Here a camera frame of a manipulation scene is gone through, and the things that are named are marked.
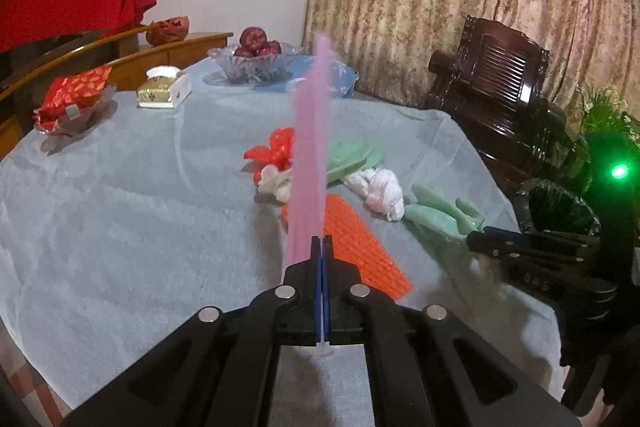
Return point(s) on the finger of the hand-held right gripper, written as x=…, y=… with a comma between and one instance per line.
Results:
x=525, y=242
x=545, y=260

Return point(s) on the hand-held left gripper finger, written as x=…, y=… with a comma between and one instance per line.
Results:
x=318, y=307
x=325, y=302

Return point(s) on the bin with black bag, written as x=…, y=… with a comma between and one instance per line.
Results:
x=550, y=212

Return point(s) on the orange bubble wrap sheet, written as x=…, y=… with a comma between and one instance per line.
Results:
x=360, y=247

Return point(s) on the pink face mask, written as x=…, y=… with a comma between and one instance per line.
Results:
x=310, y=132

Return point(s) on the green potted plant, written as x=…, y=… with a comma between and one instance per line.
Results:
x=600, y=112

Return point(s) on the red plastic wrapper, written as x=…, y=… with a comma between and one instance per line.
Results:
x=277, y=147

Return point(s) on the dark wooden armchair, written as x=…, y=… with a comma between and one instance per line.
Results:
x=500, y=72

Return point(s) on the glass fruit bowl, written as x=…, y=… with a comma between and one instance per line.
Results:
x=255, y=69

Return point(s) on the small red apple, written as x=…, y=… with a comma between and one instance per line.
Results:
x=244, y=52
x=270, y=48

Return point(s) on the gold tissue box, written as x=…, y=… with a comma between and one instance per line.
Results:
x=160, y=94

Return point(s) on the large red apple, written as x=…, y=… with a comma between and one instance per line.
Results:
x=252, y=38

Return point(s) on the small glass dish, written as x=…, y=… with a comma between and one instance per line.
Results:
x=85, y=121

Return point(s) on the orange-red crumpled bag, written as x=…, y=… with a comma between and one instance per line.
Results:
x=167, y=32

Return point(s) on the red patterned packet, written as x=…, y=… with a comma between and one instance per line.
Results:
x=70, y=94

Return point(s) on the curved wooden bench back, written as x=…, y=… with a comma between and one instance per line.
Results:
x=60, y=62

